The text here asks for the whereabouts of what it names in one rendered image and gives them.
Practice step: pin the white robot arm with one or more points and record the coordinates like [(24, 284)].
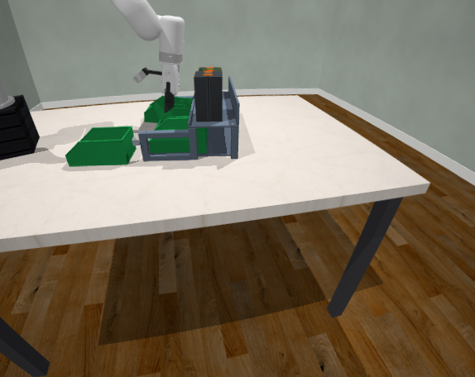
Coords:
[(144, 21)]

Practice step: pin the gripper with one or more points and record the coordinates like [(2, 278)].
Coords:
[(169, 83)]

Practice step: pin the black case with orange latches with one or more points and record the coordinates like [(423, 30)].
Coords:
[(208, 93)]

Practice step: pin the grey shelf rack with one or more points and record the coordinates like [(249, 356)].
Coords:
[(220, 141)]

